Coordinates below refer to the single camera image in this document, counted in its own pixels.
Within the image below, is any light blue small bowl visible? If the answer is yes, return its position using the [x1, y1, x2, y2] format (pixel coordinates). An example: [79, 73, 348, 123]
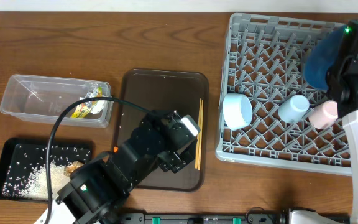
[223, 93, 253, 131]

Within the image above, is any white tissue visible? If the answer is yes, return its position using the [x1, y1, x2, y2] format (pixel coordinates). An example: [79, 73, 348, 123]
[90, 100, 107, 115]

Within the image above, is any yellow green snack wrapper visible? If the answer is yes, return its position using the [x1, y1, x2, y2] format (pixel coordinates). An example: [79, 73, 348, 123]
[70, 83, 104, 118]

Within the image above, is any brown food scrap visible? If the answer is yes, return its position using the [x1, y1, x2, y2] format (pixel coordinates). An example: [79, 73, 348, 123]
[63, 161, 84, 177]

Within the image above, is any light blue plastic cup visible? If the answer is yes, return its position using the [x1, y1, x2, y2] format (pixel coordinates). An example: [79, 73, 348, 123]
[278, 95, 310, 124]

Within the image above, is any pink plastic cup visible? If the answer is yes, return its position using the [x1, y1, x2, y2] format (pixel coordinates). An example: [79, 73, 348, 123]
[308, 100, 338, 129]

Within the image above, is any large blue plate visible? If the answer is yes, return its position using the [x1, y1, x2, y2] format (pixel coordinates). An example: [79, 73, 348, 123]
[303, 25, 346, 91]

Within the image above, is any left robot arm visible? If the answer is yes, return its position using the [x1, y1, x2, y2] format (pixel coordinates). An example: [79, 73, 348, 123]
[37, 111, 201, 223]

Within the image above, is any grey plastic dishwasher rack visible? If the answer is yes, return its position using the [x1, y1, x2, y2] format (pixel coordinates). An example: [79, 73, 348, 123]
[215, 13, 351, 176]

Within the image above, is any clear plastic waste bin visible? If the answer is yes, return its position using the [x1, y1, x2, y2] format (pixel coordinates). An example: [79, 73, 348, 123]
[0, 74, 111, 124]

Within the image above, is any black waste tray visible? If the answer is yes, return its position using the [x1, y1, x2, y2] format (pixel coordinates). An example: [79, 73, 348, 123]
[0, 138, 93, 203]

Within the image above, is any dark brown serving tray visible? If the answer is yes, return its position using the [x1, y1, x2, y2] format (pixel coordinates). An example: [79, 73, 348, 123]
[114, 69, 208, 192]

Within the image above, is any spilled white rice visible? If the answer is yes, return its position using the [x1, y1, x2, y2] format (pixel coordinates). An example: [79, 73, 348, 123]
[1, 144, 92, 201]

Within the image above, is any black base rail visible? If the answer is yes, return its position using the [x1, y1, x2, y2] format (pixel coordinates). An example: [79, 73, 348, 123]
[118, 210, 290, 224]

